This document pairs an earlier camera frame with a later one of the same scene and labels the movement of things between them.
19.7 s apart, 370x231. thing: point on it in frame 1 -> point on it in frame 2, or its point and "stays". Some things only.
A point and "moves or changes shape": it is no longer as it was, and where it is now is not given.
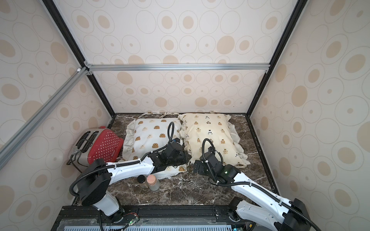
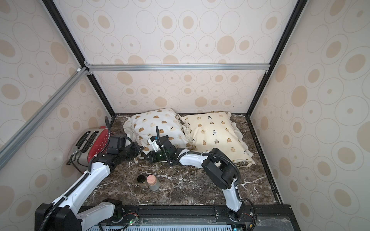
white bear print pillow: [144, 136] moves or changes shape
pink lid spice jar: [153, 183] stays
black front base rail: [155, 218] stays
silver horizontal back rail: [176, 67] stays
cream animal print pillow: [200, 131] stays
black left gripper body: [182, 159] -> [130, 152]
